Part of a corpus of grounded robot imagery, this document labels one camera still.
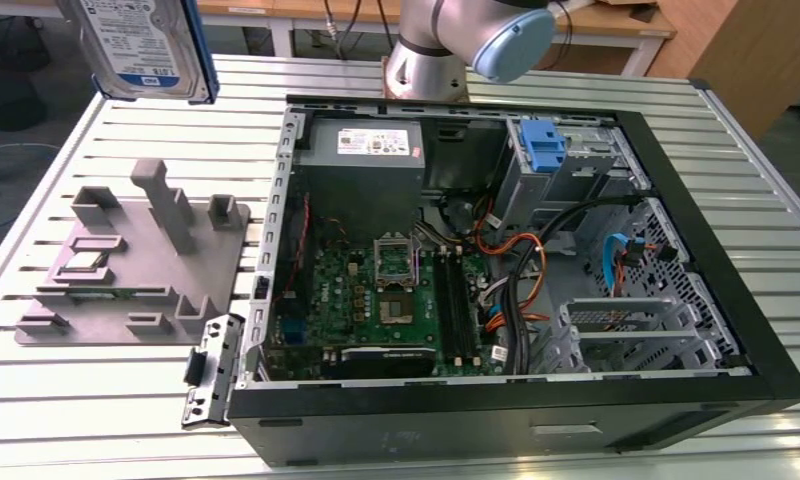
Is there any blue data wire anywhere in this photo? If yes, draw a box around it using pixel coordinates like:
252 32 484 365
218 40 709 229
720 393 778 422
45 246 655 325
601 234 641 301

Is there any hard disk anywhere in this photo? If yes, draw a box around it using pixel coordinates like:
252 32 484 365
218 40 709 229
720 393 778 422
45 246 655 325
56 0 220 106

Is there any grey metal disk bay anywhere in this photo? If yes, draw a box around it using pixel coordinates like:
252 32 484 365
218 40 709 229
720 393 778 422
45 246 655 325
556 297 721 374

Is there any metal socket cover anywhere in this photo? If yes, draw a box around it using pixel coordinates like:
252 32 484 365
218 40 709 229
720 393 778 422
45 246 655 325
371 237 420 292

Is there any grey power supply unit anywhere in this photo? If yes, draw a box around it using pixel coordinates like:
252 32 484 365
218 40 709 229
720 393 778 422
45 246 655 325
292 117 428 236

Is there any CPU socket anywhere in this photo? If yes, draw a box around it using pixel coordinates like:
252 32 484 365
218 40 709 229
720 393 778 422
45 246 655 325
376 291 423 327

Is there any black RAM slot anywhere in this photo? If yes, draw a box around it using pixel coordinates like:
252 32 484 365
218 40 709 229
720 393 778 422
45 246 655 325
436 245 465 365

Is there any green motherboard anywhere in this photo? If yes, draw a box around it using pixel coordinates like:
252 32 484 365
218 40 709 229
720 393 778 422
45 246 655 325
265 244 508 381

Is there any black graphics card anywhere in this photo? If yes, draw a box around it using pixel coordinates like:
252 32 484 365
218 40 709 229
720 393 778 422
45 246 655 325
318 344 439 381

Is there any silver optical drive cage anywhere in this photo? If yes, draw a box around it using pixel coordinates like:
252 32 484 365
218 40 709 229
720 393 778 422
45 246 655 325
492 114 649 231

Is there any blue plastic drive latch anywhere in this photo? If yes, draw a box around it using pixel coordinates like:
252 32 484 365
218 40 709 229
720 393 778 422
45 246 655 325
519 118 567 174

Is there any black open PC case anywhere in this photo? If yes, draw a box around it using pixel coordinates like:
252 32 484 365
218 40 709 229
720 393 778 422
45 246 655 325
225 92 800 469

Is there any grey parts rack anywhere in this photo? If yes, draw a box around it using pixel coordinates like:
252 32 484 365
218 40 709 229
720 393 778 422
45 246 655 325
13 158 252 346

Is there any green RAM stick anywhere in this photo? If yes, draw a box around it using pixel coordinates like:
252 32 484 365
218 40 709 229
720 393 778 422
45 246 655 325
69 287 141 301

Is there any silver CPU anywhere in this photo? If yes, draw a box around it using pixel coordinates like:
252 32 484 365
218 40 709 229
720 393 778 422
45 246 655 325
65 252 112 271

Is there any white framed wooden desk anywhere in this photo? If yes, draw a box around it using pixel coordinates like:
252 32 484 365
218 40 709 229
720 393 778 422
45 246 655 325
545 0 679 76
196 0 405 59

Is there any wooden cabinet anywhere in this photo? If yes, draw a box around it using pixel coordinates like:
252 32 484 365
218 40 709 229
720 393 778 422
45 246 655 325
649 0 800 141

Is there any thin red wire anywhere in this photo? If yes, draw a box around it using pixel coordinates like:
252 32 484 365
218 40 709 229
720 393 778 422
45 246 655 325
270 192 313 321

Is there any orange wire bundle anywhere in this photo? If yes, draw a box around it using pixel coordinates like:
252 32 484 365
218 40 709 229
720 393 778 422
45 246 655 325
472 232 552 331

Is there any black cable bundle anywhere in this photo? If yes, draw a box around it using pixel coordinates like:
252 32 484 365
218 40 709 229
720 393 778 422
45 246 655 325
505 194 641 376

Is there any grey hinged slot bracket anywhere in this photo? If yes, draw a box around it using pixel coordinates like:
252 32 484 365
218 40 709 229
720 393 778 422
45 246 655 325
180 312 246 431

